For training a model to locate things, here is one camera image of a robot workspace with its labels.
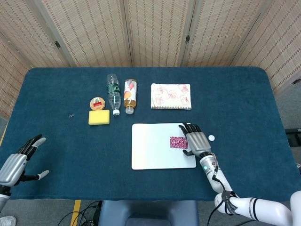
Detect spiral notebook with red drawings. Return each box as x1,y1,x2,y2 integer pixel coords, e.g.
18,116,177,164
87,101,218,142
150,83,192,110

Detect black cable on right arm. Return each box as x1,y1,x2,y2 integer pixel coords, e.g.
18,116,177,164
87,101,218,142
206,153,238,226

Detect clear water bottle green label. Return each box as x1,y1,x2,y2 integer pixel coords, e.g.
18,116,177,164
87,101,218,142
107,73,121,116

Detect yellow sponge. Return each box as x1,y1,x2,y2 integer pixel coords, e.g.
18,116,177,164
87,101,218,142
88,109,111,126

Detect white sneaker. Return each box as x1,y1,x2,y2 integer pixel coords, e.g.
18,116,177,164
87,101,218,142
0,215,17,226

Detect black floor cables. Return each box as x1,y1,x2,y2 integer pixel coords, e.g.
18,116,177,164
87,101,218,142
57,200,103,226

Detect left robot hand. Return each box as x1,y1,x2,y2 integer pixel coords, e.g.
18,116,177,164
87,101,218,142
0,134,50,187

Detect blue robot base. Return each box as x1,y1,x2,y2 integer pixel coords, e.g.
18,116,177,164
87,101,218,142
98,200,200,226

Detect white rectangular board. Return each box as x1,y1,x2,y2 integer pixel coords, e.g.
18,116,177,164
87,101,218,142
131,122,197,170

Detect round tin with red label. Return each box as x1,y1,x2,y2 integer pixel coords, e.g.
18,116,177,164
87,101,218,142
89,96,106,112

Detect pink patterned card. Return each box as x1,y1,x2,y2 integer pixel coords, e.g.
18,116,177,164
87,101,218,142
170,136,189,149

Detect tea bottle with orange label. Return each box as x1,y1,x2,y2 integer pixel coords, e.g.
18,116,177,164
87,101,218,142
123,79,138,115

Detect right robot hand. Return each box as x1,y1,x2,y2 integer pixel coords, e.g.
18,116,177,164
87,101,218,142
178,122,212,157

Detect blue tablecloth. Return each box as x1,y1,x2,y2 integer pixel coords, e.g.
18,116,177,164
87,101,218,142
0,67,301,202

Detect woven folding screen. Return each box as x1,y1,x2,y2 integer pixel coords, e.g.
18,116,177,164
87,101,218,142
0,0,301,118

